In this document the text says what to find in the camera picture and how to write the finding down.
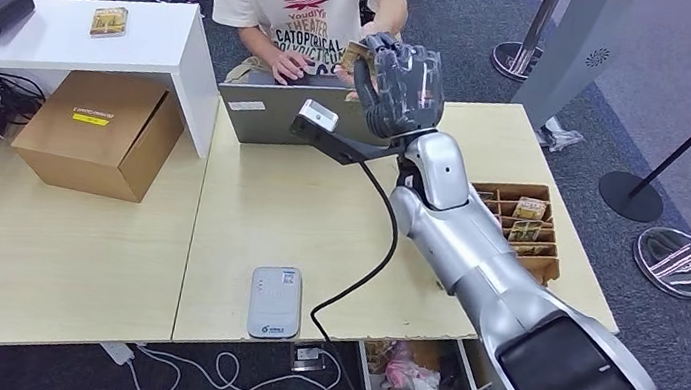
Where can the person's right forearm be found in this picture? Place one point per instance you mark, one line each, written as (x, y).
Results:
(259, 42)

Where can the cardboard card holder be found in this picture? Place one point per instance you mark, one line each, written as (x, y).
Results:
(540, 266)

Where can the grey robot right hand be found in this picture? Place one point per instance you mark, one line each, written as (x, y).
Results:
(405, 94)

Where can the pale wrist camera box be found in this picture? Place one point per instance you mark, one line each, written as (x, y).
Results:
(319, 115)

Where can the gold printed card pack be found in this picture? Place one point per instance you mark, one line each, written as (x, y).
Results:
(108, 21)

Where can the pink plastic bag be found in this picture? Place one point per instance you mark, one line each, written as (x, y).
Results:
(412, 376)

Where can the grey laptop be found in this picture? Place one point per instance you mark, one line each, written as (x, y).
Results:
(275, 117)

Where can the floor power socket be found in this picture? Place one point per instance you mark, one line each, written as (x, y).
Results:
(307, 357)

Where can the white power adapter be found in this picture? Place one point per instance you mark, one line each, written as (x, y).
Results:
(117, 352)

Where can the clear plastic wrap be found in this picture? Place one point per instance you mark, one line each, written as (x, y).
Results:
(557, 134)

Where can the brown cardboard box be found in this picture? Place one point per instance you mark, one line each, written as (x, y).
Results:
(92, 140)

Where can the black camera bracket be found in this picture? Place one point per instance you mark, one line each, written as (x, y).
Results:
(345, 148)

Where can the person's left forearm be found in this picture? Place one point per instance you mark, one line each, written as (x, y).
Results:
(389, 2)

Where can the white card reader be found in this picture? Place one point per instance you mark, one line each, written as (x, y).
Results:
(276, 302)

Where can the grey kiosk pillar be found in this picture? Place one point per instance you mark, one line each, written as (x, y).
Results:
(572, 49)

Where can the person's right hand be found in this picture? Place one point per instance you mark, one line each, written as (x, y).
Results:
(287, 69)

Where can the gold printed card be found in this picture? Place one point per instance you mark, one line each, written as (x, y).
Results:
(524, 231)
(530, 209)
(355, 58)
(524, 249)

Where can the white raised counter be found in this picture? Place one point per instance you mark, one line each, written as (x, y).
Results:
(59, 35)

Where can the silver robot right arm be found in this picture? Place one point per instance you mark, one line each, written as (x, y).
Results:
(506, 295)

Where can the person's left hand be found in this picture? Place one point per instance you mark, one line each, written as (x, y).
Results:
(374, 29)

